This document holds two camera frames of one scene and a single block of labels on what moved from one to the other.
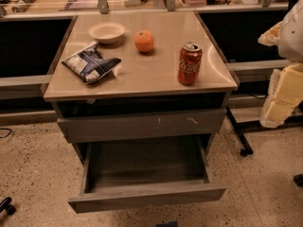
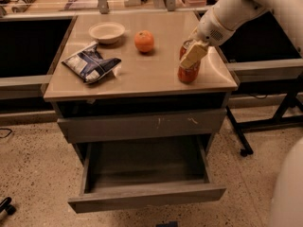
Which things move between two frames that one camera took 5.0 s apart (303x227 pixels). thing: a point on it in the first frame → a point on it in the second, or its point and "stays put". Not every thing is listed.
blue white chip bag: (89, 64) stays put
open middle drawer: (119, 175) stays put
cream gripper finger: (285, 93) → (210, 32)
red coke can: (189, 63) stays put
